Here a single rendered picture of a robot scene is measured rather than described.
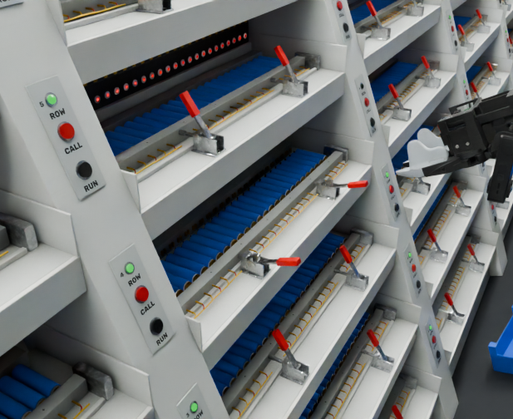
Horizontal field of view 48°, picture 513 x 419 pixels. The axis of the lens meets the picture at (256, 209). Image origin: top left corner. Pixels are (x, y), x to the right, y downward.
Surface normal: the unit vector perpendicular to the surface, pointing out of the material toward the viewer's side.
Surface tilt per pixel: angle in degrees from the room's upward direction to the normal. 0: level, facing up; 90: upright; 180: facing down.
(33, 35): 90
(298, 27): 90
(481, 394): 0
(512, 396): 0
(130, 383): 90
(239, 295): 22
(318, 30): 90
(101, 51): 112
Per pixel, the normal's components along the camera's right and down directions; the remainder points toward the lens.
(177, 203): 0.86, 0.25
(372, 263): 0.00, -0.86
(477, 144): -0.51, 0.44
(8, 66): 0.80, -0.09
